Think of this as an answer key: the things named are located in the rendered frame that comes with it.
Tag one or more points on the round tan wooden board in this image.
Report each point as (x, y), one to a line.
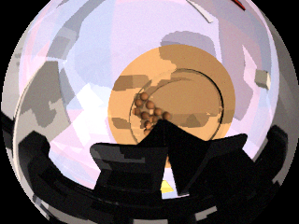
(183, 80)

